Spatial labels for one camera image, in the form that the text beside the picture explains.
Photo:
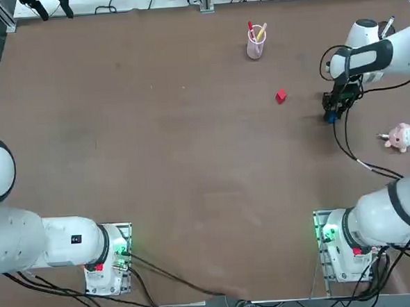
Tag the blue magnetic block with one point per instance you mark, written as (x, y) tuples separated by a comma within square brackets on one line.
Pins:
[(332, 118)]

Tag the blue-capped white marker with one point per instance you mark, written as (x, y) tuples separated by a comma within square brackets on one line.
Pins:
[(390, 24)]

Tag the black mesh pen holder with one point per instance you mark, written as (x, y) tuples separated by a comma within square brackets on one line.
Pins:
[(392, 30)]

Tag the red magnetic block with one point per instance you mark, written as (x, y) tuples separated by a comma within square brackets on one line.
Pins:
[(281, 96)]

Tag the clear plastic cup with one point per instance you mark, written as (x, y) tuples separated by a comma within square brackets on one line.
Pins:
[(254, 51)]

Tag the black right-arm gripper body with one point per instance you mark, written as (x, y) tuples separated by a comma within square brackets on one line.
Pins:
[(342, 94)]

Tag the red-capped white marker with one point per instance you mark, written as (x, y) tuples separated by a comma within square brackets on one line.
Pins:
[(250, 26)]

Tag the black stand leg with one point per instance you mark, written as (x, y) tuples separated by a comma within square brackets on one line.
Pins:
[(65, 7), (37, 7)]

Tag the yellow pen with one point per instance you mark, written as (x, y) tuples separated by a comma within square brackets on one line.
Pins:
[(262, 31)]

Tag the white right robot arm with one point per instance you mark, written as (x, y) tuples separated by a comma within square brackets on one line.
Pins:
[(407, 50)]

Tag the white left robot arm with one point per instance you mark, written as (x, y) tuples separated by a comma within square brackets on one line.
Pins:
[(57, 242)]

